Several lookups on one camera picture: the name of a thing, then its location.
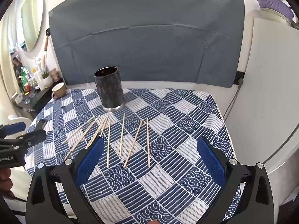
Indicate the bunch of wooden chopsticks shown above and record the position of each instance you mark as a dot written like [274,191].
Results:
[122,135]

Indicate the person's left hand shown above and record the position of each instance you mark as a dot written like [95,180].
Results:
[4,179]

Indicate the white chair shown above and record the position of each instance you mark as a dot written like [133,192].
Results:
[18,119]

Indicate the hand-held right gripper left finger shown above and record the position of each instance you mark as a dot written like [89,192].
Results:
[90,161]

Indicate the wooden rolling pin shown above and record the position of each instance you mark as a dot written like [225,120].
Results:
[44,58]

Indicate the white cabinet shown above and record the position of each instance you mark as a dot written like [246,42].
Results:
[268,86]

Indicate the oval wall mirror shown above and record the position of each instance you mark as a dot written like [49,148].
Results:
[31,21]

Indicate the white potted plant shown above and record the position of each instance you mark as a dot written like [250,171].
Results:
[47,80]

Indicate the black wall socket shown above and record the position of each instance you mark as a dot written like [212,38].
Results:
[239,78]

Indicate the brown jar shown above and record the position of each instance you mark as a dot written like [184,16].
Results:
[55,75]

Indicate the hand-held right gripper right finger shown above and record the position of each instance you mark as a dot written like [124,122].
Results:
[211,163]

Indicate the blue white patterned tablecloth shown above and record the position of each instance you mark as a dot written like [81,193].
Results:
[163,179]

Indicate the green packet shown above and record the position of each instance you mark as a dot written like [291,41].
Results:
[23,79]

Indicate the grey backdrop cloth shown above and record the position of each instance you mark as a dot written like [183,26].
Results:
[144,39]

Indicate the beige mug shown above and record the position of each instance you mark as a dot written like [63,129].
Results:
[59,90]

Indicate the black wall hook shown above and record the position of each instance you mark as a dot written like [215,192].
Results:
[48,31]

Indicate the dark cylindrical utensil holder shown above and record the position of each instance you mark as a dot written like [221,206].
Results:
[109,88]

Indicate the purple colander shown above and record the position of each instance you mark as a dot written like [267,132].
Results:
[273,3]

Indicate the white cylindrical container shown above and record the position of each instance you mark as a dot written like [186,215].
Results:
[39,81]

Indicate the white pot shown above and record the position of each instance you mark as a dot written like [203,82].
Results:
[273,16]

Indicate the black side table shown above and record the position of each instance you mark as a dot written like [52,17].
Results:
[37,99]

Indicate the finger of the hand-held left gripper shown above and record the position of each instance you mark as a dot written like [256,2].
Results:
[35,136]
[16,127]

